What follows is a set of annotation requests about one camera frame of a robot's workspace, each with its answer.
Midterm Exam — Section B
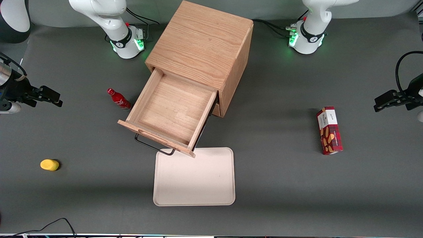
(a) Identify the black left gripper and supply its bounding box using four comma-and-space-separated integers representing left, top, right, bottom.
373, 73, 423, 113

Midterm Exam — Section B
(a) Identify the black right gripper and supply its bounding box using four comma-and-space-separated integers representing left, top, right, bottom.
0, 77, 63, 111

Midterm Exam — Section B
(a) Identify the black metal drawer handle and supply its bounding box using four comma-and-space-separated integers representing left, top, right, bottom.
134, 132, 176, 156

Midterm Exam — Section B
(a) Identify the light wooden drawer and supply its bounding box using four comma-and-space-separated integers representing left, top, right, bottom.
117, 68, 219, 158

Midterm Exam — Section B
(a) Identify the red plaid shortbread box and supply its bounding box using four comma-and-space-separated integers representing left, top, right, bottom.
316, 106, 344, 156

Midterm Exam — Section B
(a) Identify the red soda bottle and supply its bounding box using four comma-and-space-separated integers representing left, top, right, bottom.
107, 88, 132, 111

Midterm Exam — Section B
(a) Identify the small yellow rounded object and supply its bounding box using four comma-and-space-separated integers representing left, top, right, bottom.
40, 159, 60, 172

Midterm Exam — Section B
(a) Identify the light wooden cabinet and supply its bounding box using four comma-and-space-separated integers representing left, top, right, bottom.
145, 0, 254, 118

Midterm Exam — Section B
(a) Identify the white rectangular tray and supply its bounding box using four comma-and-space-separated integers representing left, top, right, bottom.
153, 147, 236, 207

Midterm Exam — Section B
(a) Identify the thick black looped cable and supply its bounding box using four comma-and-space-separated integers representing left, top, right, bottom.
395, 51, 423, 95

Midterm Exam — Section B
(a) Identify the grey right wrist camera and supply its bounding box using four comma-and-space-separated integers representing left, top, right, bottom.
0, 102, 22, 115

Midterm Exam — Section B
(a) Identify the black cable with tan tape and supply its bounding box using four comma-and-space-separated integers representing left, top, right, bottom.
0, 52, 27, 82

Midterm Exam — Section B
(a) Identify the black arm base cable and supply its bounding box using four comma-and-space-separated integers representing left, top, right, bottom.
264, 22, 294, 39
252, 19, 293, 31
125, 7, 160, 26

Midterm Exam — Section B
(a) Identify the thin black cable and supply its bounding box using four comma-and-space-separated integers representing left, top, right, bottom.
0, 217, 77, 238

